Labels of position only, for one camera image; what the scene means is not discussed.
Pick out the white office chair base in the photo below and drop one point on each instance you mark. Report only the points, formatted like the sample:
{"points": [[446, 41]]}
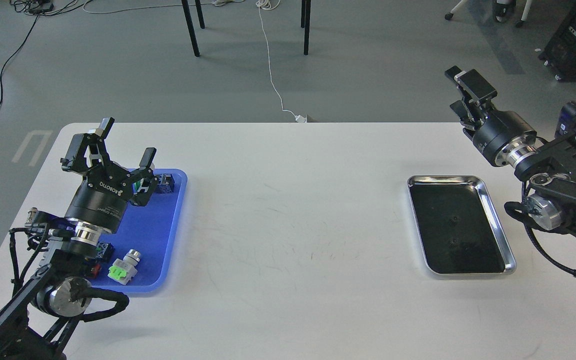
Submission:
{"points": [[502, 11]]}

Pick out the blue plastic tray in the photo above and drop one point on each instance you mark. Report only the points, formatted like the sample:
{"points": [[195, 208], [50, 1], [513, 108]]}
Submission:
{"points": [[150, 230]]}

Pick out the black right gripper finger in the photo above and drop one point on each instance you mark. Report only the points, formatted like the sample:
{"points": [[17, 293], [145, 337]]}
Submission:
{"points": [[469, 116], [477, 93]]}

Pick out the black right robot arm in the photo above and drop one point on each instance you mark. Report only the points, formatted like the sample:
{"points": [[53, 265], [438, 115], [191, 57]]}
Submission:
{"points": [[547, 173]]}

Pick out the green black push button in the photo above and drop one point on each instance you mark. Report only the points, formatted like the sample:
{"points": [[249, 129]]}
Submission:
{"points": [[160, 184]]}

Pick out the black red blue switch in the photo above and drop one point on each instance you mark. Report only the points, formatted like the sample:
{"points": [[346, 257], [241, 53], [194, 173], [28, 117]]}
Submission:
{"points": [[104, 252]]}

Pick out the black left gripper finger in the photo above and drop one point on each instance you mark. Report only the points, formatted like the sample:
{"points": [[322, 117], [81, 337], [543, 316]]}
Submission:
{"points": [[144, 170], [87, 154]]}

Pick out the white green push button switch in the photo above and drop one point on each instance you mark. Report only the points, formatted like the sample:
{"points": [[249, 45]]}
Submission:
{"points": [[123, 270]]}

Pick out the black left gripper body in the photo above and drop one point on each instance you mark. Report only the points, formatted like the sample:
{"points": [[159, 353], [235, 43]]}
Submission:
{"points": [[101, 202]]}

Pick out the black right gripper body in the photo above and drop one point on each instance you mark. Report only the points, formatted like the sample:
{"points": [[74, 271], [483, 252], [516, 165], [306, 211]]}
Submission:
{"points": [[505, 139]]}

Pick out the silver metal tray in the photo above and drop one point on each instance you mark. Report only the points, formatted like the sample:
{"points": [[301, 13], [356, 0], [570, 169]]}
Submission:
{"points": [[477, 247]]}

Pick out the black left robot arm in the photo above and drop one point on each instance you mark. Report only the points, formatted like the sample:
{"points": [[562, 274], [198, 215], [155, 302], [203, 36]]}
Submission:
{"points": [[44, 311]]}

